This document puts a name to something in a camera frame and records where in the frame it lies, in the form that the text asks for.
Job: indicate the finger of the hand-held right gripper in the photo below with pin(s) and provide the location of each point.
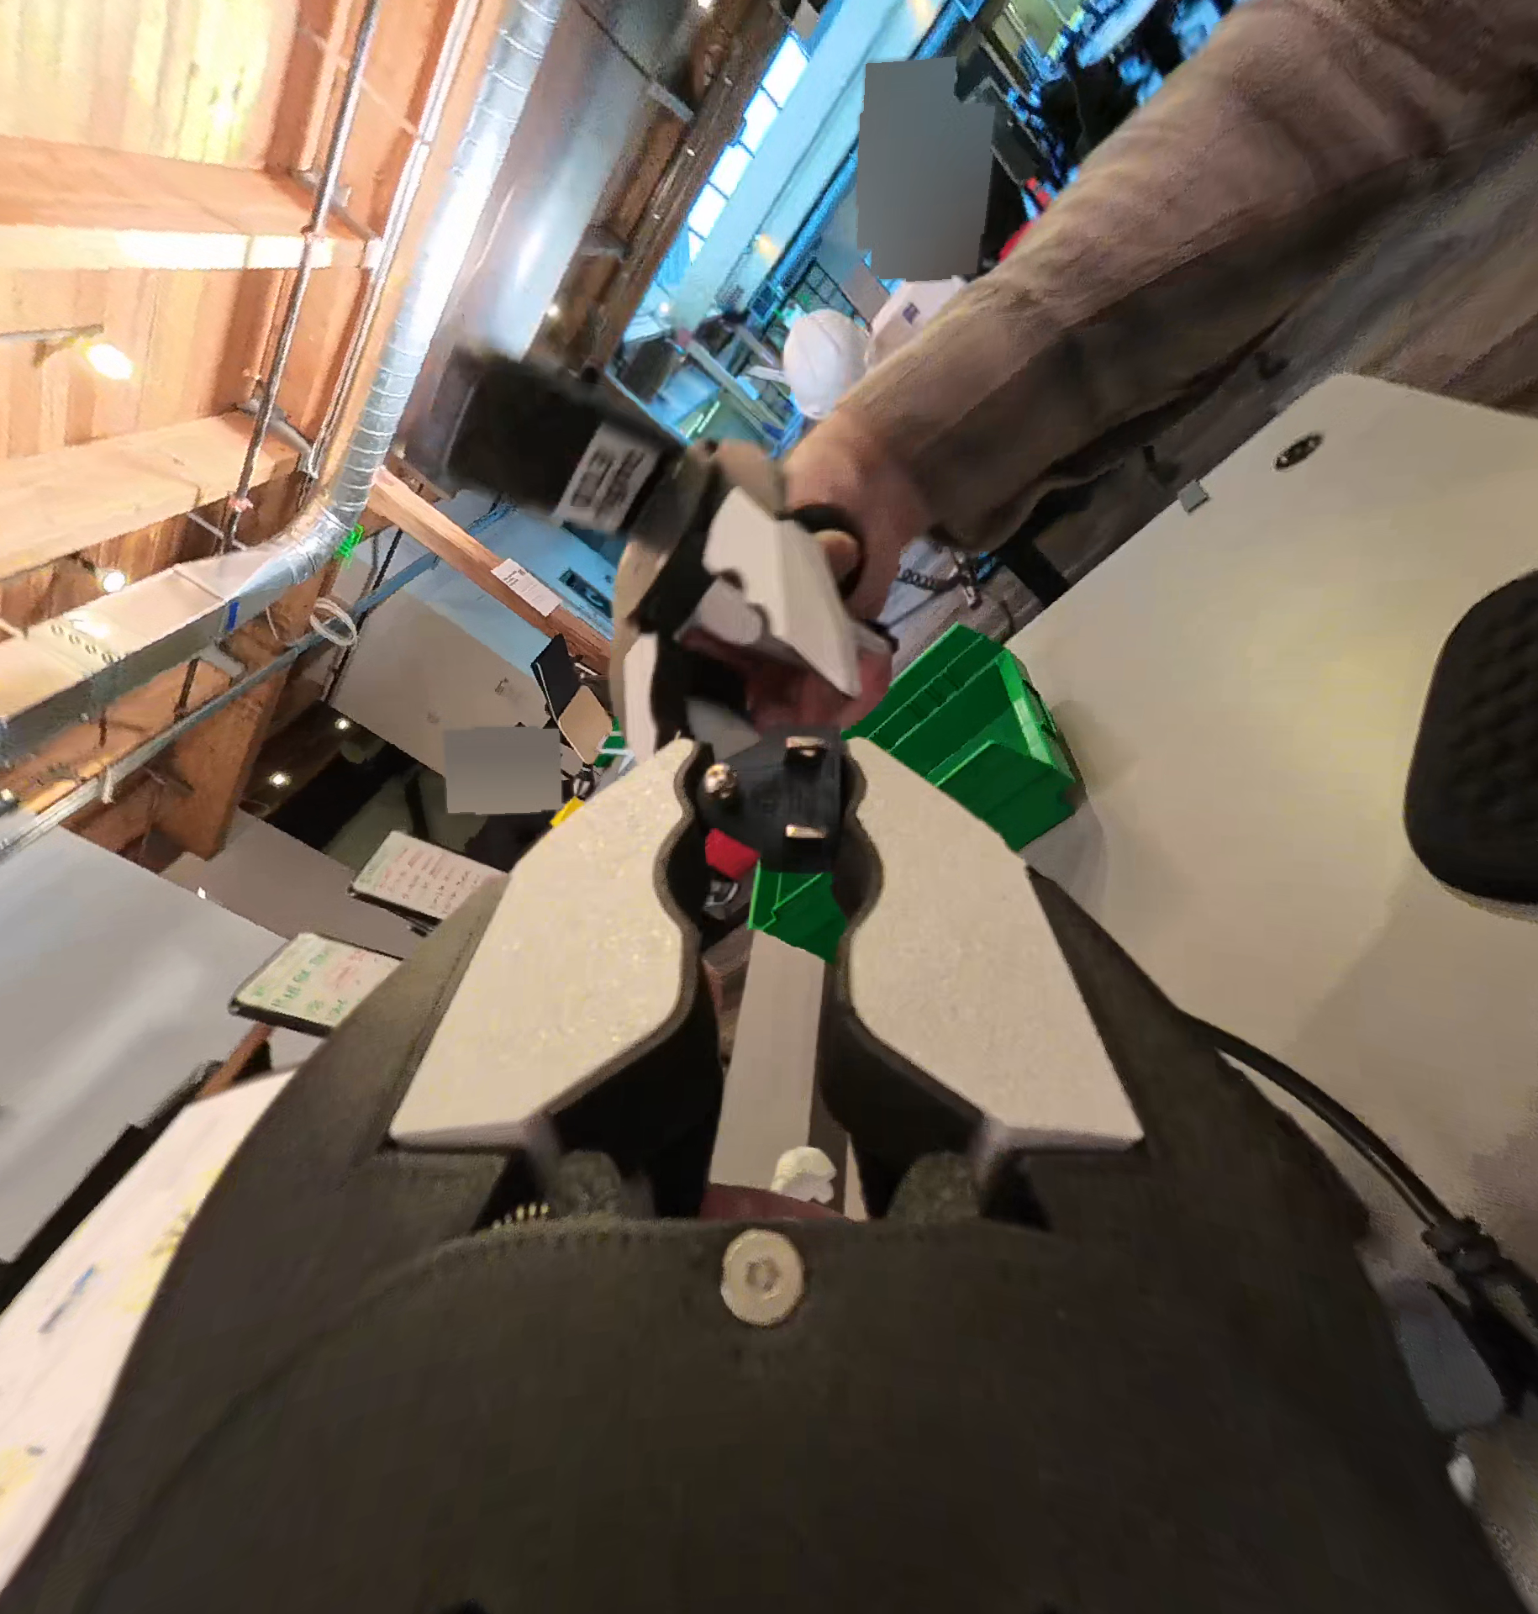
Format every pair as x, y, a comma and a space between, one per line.
641, 694
795, 593

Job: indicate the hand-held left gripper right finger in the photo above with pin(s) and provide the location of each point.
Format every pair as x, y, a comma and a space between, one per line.
985, 1008

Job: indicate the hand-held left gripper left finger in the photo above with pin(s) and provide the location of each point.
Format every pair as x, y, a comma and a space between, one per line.
555, 997

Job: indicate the person's right forearm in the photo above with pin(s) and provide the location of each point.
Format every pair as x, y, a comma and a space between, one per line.
1161, 252

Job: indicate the person's right hand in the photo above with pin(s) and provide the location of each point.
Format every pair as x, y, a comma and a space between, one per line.
890, 503

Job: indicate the whiteboard with handwriting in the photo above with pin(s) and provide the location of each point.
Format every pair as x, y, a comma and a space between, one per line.
316, 983
423, 884

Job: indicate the white hard hat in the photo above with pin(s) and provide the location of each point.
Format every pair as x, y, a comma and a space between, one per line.
827, 359

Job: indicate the green plastic bin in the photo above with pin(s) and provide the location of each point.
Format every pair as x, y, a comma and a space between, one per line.
971, 757

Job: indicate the white product box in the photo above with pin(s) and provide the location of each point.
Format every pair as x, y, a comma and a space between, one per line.
916, 315

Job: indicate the grey board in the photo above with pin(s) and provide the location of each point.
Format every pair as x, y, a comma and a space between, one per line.
88, 1008

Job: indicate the black desk grommet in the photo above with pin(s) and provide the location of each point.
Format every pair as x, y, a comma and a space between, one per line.
1300, 452

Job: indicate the printed instruction sheet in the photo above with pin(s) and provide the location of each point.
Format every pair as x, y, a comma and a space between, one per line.
65, 1323

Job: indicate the spiral metal duct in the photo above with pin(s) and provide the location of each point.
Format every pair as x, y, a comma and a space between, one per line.
466, 252

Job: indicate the rectangular metal duct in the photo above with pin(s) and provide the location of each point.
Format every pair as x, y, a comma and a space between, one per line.
114, 644

